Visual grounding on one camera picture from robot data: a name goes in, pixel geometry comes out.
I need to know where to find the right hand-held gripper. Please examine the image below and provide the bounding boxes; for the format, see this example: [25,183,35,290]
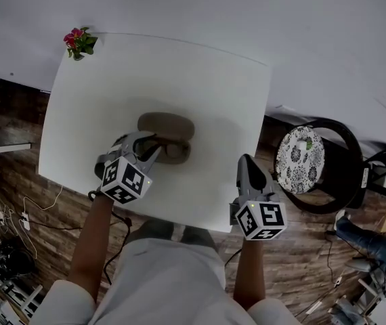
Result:
[228,153,288,242]

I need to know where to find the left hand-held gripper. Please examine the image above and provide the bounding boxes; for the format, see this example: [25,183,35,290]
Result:
[93,130,163,205]

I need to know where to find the eyeglasses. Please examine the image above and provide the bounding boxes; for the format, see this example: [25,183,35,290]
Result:
[137,137,190,160]

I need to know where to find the brown glasses case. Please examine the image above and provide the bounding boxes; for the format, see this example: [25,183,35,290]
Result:
[136,111,196,165]

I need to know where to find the person's right forearm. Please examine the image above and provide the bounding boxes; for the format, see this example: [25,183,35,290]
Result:
[232,238,267,311]

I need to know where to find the person's left forearm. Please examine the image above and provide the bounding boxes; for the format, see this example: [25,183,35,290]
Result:
[67,194,114,301]

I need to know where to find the floral round cushion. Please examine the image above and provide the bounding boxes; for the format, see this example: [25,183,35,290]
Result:
[275,125,326,195]

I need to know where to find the white square table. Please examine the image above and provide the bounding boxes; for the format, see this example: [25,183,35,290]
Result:
[38,32,274,234]

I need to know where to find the person's right trouser leg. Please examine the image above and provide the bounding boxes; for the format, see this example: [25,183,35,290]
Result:
[179,225,219,254]

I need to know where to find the person's trouser leg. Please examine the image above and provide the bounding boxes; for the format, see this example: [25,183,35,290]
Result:
[179,225,219,254]
[129,219,175,247]

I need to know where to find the person's left trouser leg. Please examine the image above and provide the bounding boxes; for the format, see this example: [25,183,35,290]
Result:
[129,219,175,247]

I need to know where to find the dark round wicker chair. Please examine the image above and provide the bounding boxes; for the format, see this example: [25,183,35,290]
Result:
[273,116,365,216]

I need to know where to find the small red flower plant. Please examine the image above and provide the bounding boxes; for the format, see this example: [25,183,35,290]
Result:
[62,26,100,62]

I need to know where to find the person's white shirt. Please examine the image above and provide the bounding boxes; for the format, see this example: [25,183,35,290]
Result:
[28,236,303,325]

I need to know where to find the white metal rack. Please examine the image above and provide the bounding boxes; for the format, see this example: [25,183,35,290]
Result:
[0,238,44,322]

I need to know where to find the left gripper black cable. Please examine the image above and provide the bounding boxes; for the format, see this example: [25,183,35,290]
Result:
[87,189,133,284]

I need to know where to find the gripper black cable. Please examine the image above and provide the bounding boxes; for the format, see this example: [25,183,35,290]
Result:
[224,247,243,267]
[87,189,133,284]

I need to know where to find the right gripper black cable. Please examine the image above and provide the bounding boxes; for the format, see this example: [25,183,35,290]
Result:
[224,247,243,267]

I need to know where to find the thick white floor cable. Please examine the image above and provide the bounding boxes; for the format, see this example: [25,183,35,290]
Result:
[22,184,64,213]

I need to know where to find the dark desk with white frame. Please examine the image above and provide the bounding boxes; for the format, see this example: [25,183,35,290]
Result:
[0,74,32,157]

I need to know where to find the thin white tangled cable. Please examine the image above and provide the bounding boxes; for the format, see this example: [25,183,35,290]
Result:
[0,198,39,261]

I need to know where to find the black cable heap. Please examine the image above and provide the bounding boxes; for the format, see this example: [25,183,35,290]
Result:
[0,243,37,281]

